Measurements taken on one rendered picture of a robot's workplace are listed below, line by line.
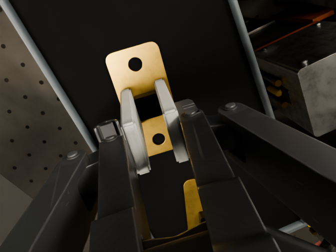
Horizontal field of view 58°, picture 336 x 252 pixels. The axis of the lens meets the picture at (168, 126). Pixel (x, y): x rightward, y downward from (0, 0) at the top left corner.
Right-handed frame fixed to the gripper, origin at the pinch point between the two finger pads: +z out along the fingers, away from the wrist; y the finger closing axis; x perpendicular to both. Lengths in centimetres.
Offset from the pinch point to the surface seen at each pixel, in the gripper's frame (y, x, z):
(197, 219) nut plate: 1.2, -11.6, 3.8
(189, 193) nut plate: 1.2, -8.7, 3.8
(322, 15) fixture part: 31.9, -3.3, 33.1
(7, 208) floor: -86, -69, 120
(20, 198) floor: -78, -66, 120
